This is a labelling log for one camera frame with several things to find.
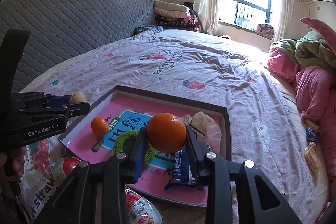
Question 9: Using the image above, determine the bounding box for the beige round ball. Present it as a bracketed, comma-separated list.
[68, 92, 87, 104]

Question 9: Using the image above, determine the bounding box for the blue snack packet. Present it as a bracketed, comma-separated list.
[164, 149, 209, 191]

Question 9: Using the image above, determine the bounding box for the red white bun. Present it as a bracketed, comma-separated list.
[125, 188, 163, 224]

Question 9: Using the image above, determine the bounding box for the green crocheted ring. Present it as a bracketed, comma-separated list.
[112, 130, 158, 164]

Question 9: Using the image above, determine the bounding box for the large orange mandarin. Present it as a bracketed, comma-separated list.
[146, 113, 187, 154]

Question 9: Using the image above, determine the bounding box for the person's left hand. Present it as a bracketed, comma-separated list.
[1, 147, 26, 182]

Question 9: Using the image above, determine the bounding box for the pink and blue book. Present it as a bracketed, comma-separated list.
[67, 94, 223, 205]

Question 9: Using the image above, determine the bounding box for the small orange mandarin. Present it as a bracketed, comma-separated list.
[91, 117, 109, 138]

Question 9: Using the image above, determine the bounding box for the shallow grey cardboard box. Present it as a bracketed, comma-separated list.
[57, 85, 232, 208]

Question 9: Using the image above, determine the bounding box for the pink floral bedsheet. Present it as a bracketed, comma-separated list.
[23, 30, 329, 223]

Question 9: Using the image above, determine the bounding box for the grey quilted headboard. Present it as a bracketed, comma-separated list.
[1, 0, 155, 92]

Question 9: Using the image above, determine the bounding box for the yellow snack packet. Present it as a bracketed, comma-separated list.
[304, 141, 322, 185]

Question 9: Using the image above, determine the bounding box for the dark blue clothing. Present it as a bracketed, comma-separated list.
[133, 25, 164, 36]

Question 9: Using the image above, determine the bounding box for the pink quilt pile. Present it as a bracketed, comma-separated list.
[268, 50, 335, 177]

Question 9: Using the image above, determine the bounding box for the stack of folded blankets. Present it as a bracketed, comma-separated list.
[154, 1, 201, 32]

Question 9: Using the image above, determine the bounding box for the patterned cushion on sill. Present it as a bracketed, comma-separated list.
[256, 24, 274, 39]

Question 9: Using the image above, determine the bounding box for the green garment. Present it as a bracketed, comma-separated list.
[270, 30, 335, 74]

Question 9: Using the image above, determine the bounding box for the cream curtain right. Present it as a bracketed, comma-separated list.
[272, 0, 294, 42]

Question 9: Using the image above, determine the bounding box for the crumpled white drawstring bag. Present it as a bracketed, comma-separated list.
[180, 111, 222, 153]

